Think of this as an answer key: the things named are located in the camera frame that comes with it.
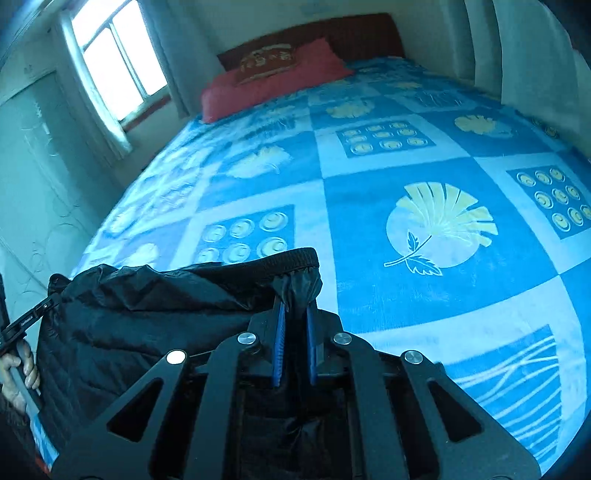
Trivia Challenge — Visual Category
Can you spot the black puffer jacket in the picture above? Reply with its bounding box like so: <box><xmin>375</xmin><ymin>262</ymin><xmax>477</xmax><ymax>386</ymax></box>
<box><xmin>34</xmin><ymin>247</ymin><xmax>352</xmax><ymax>480</ymax></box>

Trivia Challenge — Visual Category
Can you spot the wooden headboard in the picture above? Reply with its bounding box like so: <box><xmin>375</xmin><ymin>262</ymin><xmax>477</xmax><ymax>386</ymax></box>
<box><xmin>217</xmin><ymin>13</ymin><xmax>407</xmax><ymax>70</ymax></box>

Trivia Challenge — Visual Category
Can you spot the person's left hand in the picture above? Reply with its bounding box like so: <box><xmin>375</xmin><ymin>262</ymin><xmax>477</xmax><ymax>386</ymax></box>
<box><xmin>0</xmin><ymin>340</ymin><xmax>41</xmax><ymax>415</ymax></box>

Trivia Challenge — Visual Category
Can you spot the bed with blue patterned sheet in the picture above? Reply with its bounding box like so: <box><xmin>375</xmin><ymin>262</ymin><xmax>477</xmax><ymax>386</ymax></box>
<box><xmin>28</xmin><ymin>55</ymin><xmax>591</xmax><ymax>476</ymax></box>

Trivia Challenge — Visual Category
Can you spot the pale curtain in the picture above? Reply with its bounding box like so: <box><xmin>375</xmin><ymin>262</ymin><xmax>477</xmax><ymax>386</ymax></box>
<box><xmin>53</xmin><ymin>23</ymin><xmax>132</xmax><ymax>160</ymax></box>
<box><xmin>464</xmin><ymin>0</ymin><xmax>583</xmax><ymax>134</ymax></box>
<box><xmin>139</xmin><ymin>0</ymin><xmax>204</xmax><ymax>118</ymax></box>

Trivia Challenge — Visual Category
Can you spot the small brown printed cushion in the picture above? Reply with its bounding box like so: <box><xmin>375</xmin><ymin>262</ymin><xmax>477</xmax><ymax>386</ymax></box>
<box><xmin>235</xmin><ymin>43</ymin><xmax>298</xmax><ymax>85</ymax></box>

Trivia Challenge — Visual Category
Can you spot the glass door wardrobe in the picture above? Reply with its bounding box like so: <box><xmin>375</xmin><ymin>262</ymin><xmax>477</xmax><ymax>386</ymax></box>
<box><xmin>0</xmin><ymin>69</ymin><xmax>93</xmax><ymax>301</ymax></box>

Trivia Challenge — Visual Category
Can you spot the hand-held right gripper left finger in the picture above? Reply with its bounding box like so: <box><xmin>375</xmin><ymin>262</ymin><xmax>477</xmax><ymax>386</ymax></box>
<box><xmin>51</xmin><ymin>298</ymin><xmax>287</xmax><ymax>480</ymax></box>

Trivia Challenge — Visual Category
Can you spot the person's left forearm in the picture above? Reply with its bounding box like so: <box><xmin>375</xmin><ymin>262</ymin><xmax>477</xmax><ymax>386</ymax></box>
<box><xmin>0</xmin><ymin>399</ymin><xmax>38</xmax><ymax>467</ymax></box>

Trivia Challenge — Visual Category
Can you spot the window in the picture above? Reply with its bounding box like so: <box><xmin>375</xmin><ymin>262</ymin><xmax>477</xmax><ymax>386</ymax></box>
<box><xmin>60</xmin><ymin>0</ymin><xmax>169</xmax><ymax>123</ymax></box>

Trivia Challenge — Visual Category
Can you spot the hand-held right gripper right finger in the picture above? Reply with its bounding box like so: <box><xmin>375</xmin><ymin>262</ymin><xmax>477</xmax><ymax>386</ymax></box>
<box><xmin>307</xmin><ymin>305</ymin><xmax>541</xmax><ymax>480</ymax></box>

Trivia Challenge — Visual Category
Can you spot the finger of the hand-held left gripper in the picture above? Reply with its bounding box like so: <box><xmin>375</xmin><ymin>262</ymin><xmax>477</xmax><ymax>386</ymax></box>
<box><xmin>2</xmin><ymin>294</ymin><xmax>63</xmax><ymax>344</ymax></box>

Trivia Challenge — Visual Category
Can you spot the red pillow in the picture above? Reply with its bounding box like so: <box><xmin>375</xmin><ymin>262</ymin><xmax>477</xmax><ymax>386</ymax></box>
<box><xmin>201</xmin><ymin>37</ymin><xmax>354</xmax><ymax>124</ymax></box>

